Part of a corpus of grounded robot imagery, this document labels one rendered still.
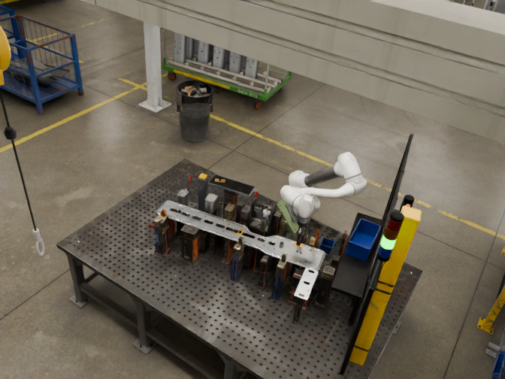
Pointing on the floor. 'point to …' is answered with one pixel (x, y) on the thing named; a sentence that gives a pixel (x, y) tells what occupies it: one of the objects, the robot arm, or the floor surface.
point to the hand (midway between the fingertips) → (299, 241)
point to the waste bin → (194, 109)
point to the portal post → (153, 69)
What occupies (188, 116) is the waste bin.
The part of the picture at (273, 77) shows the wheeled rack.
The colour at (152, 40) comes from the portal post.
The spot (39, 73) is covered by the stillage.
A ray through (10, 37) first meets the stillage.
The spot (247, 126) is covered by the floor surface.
